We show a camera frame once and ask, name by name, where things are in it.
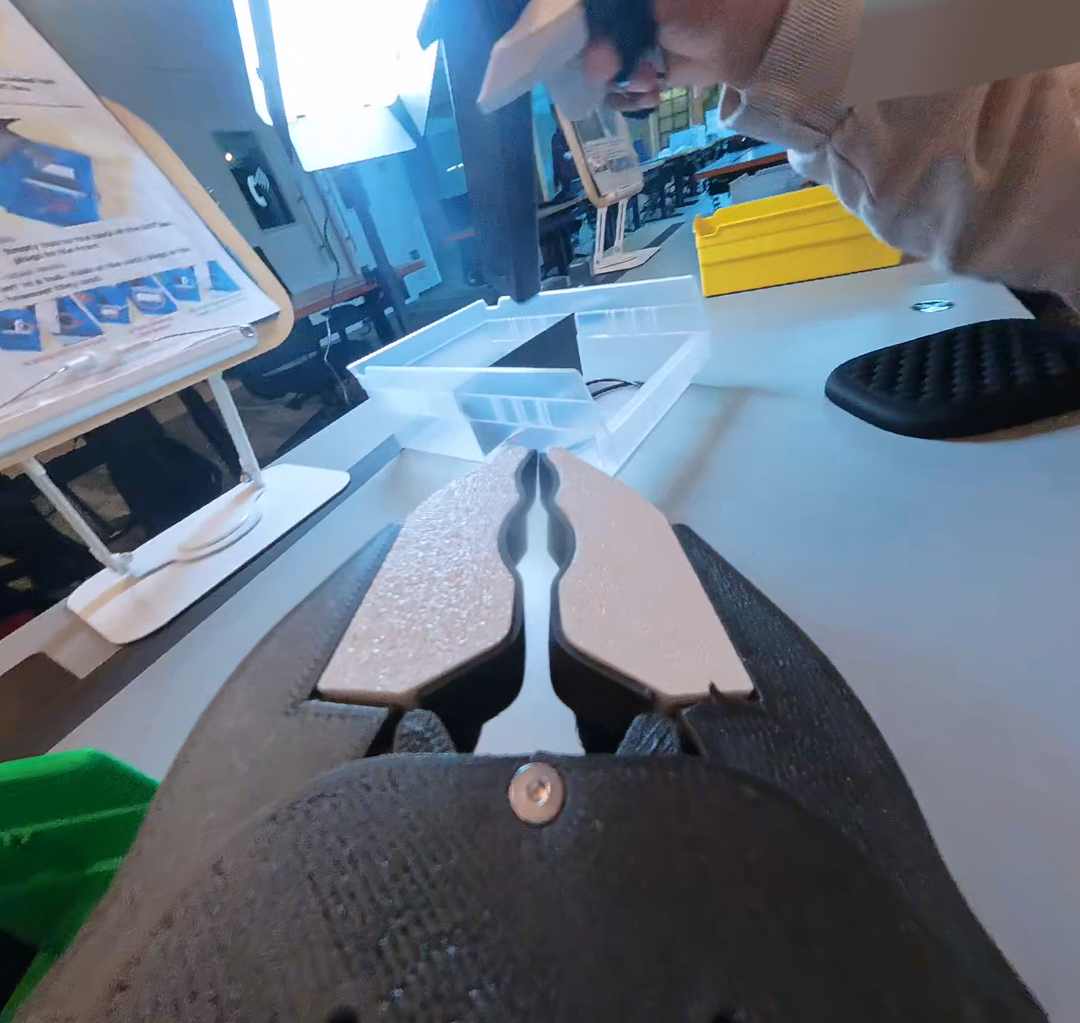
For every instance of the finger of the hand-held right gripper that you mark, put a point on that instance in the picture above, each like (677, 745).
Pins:
(540, 35)

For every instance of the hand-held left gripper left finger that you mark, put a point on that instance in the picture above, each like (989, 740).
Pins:
(430, 601)

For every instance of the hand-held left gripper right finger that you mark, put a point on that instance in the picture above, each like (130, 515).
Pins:
(641, 601)

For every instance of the black usb hub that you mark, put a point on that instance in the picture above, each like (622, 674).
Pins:
(506, 196)

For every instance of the clear plastic bin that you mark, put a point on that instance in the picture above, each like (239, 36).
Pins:
(422, 373)

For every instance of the green plastic bin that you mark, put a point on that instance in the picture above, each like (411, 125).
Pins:
(59, 829)

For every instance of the document stand with instruction sheet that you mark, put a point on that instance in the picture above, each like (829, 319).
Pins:
(607, 154)
(101, 238)

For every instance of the black bin divider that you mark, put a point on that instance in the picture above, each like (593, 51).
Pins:
(548, 352)

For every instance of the yellow plastic bin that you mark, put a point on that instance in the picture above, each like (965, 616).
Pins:
(785, 238)

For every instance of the black textured armrest pad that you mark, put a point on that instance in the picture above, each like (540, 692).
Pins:
(953, 381)

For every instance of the round desk grommet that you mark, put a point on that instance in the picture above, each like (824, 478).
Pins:
(932, 306)

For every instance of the black wall sign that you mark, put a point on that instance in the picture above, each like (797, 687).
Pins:
(257, 187)

